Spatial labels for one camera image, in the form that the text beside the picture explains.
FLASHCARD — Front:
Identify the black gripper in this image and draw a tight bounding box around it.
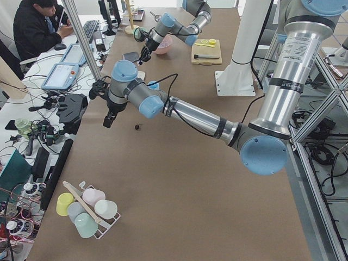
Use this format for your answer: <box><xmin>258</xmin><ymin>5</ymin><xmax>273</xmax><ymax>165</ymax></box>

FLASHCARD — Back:
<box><xmin>89</xmin><ymin>79</ymin><xmax>127</xmax><ymax>128</ymax></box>
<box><xmin>133</xmin><ymin>27</ymin><xmax>157</xmax><ymax>65</ymax></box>

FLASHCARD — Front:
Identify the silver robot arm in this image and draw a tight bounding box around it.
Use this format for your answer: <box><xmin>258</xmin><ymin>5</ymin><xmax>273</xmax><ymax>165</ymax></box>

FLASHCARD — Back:
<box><xmin>66</xmin><ymin>40</ymin><xmax>251</xmax><ymax>182</ymax></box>
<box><xmin>134</xmin><ymin>1</ymin><xmax>212</xmax><ymax>65</ymax></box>

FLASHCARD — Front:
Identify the pink bowl of ice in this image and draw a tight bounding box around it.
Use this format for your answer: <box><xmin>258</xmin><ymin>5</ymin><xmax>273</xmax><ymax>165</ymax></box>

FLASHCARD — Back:
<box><xmin>154</xmin><ymin>34</ymin><xmax>173</xmax><ymax>55</ymax></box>

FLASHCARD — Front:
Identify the metal ice scoop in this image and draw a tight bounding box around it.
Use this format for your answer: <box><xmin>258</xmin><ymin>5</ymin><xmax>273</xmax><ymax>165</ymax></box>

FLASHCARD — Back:
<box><xmin>150</xmin><ymin>11</ymin><xmax>161</xmax><ymax>22</ymax></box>

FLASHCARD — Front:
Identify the blue plastic cup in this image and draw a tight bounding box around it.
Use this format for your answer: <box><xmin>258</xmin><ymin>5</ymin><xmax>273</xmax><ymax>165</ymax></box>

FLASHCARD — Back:
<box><xmin>147</xmin><ymin>80</ymin><xmax>159</xmax><ymax>90</ymax></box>

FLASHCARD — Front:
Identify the white plastic cup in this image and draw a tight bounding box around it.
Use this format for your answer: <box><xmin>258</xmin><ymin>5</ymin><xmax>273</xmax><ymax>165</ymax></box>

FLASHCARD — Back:
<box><xmin>94</xmin><ymin>200</ymin><xmax>118</xmax><ymax>219</ymax></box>

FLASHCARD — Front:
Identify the yellow plastic cup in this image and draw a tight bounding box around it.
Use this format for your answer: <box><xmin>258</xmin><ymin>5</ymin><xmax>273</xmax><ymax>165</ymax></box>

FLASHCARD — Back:
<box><xmin>56</xmin><ymin>192</ymin><xmax>74</xmax><ymax>216</ymax></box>

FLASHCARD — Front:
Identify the grey plastic cup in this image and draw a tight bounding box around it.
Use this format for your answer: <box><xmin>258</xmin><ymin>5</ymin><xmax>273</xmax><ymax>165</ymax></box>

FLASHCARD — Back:
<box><xmin>67</xmin><ymin>201</ymin><xmax>85</xmax><ymax>223</ymax></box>

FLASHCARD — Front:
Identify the mint green plastic cup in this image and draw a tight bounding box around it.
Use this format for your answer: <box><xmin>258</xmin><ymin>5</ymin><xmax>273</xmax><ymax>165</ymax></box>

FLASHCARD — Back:
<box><xmin>74</xmin><ymin>213</ymin><xmax>98</xmax><ymax>238</ymax></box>

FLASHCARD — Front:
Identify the grey folded cloth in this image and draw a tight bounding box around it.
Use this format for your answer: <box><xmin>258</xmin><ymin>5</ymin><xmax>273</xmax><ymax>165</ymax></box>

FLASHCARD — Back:
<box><xmin>123</xmin><ymin>52</ymin><xmax>140</xmax><ymax>63</ymax></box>

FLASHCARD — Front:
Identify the cream rabbit serving tray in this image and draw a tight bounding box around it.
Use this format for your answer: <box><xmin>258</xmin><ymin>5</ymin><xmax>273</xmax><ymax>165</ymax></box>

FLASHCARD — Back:
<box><xmin>138</xmin><ymin>71</ymin><xmax>146</xmax><ymax>80</ymax></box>

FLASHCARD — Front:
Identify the wooden mug tree stand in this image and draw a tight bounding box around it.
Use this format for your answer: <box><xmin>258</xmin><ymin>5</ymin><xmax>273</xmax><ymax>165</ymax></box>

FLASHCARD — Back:
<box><xmin>121</xmin><ymin>0</ymin><xmax>140</xmax><ymax>35</ymax></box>

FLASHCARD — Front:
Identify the black foam gripper stand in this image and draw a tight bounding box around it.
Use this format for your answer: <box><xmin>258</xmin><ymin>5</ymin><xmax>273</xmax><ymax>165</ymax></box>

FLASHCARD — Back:
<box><xmin>56</xmin><ymin>94</ymin><xmax>88</xmax><ymax>134</ymax></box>

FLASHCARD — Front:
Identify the steel muddler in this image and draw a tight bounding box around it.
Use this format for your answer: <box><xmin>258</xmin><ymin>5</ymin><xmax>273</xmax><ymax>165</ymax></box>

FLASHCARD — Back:
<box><xmin>194</xmin><ymin>54</ymin><xmax>220</xmax><ymax>59</ymax></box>

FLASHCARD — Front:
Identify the yellow plastic knife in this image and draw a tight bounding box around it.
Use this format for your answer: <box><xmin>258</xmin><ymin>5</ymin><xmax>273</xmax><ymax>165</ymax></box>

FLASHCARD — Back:
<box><xmin>195</xmin><ymin>43</ymin><xmax>215</xmax><ymax>48</ymax></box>

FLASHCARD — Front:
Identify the wooden cutting board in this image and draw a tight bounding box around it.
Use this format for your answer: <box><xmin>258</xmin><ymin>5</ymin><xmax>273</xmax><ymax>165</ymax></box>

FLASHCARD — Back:
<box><xmin>191</xmin><ymin>39</ymin><xmax>222</xmax><ymax>65</ymax></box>

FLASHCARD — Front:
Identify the black keyboard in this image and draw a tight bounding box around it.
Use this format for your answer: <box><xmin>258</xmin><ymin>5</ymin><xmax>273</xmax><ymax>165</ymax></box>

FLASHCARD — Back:
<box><xmin>83</xmin><ymin>20</ymin><xmax>99</xmax><ymax>44</ymax></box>

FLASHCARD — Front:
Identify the blue teach pendant near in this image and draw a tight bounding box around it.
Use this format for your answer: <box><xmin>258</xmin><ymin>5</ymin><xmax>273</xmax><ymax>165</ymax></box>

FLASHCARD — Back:
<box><xmin>41</xmin><ymin>63</ymin><xmax>79</xmax><ymax>90</ymax></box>

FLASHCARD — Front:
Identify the blue teach pendant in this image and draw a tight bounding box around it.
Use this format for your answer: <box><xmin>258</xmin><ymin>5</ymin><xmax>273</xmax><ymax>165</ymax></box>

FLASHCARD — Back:
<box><xmin>41</xmin><ymin>63</ymin><xmax>79</xmax><ymax>90</ymax></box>
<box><xmin>60</xmin><ymin>43</ymin><xmax>86</xmax><ymax>67</ymax></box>

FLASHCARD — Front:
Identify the blue teach pendant far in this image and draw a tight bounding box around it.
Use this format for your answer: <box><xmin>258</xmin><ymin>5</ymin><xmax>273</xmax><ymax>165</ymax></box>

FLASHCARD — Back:
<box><xmin>60</xmin><ymin>43</ymin><xmax>86</xmax><ymax>67</ymax></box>

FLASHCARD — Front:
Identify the long black foam bar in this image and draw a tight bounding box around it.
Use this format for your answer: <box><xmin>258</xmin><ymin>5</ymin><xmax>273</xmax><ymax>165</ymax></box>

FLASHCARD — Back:
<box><xmin>40</xmin><ymin>139</ymin><xmax>73</xmax><ymax>211</ymax></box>

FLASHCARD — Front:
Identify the computer mouse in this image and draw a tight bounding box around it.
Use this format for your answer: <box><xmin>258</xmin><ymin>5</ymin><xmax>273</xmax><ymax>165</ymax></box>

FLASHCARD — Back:
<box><xmin>54</xmin><ymin>43</ymin><xmax>67</xmax><ymax>51</ymax></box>

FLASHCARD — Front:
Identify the green cutting mat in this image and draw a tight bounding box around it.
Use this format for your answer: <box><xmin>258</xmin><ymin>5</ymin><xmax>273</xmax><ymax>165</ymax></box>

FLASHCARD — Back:
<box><xmin>0</xmin><ymin>150</ymin><xmax>32</xmax><ymax>190</ymax></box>

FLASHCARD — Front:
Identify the tea bottle white cap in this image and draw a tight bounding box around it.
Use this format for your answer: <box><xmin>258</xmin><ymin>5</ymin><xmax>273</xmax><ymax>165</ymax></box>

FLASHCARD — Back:
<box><xmin>23</xmin><ymin>183</ymin><xmax>46</xmax><ymax>197</ymax></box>

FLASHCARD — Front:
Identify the seated person in black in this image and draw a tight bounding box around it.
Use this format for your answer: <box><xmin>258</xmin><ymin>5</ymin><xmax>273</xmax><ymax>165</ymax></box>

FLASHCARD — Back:
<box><xmin>13</xmin><ymin>1</ymin><xmax>73</xmax><ymax>60</ymax></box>

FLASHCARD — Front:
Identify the wooden rack handle rod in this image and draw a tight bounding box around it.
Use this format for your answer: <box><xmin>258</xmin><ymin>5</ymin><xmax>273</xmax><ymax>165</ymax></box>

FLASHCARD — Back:
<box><xmin>63</xmin><ymin>181</ymin><xmax>101</xmax><ymax>224</ymax></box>

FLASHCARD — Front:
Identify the white wire cup rack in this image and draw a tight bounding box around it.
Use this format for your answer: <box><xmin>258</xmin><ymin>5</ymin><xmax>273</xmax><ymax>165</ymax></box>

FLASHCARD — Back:
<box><xmin>79</xmin><ymin>181</ymin><xmax>121</xmax><ymax>239</ymax></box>

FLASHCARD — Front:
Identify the aluminium frame post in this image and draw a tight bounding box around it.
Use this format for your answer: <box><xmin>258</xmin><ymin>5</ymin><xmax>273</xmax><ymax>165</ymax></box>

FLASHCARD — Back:
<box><xmin>62</xmin><ymin>0</ymin><xmax>101</xmax><ymax>81</ymax></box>

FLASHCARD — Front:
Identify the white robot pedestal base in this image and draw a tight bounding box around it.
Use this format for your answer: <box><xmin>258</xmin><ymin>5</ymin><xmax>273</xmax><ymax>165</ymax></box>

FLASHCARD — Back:
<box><xmin>215</xmin><ymin>1</ymin><xmax>277</xmax><ymax>96</ymax></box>

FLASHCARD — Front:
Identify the copper wire bottle rack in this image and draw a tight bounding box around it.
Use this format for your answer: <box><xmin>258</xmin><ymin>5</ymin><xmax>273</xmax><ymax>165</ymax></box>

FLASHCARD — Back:
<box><xmin>1</xmin><ymin>183</ymin><xmax>44</xmax><ymax>244</ymax></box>

